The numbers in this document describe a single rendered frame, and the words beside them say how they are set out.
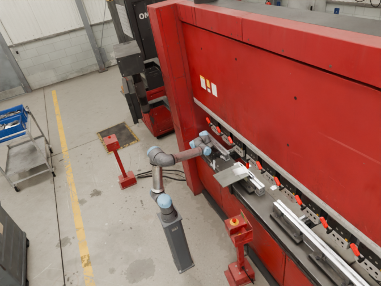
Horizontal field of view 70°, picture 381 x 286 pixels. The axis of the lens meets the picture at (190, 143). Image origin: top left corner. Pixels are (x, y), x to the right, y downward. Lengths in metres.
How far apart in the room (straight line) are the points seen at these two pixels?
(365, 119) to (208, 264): 2.25
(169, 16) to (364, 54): 1.77
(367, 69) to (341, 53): 0.13
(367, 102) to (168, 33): 1.82
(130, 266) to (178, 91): 1.94
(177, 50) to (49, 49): 6.51
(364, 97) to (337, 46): 0.23
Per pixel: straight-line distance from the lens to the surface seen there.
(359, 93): 1.29
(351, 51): 1.25
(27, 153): 5.26
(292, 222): 2.18
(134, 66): 2.74
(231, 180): 2.40
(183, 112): 2.92
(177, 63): 2.71
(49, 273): 3.70
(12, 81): 9.09
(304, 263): 2.11
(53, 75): 9.05
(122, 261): 3.36
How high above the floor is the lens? 2.68
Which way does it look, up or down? 36 degrees down
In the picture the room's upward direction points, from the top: 11 degrees counter-clockwise
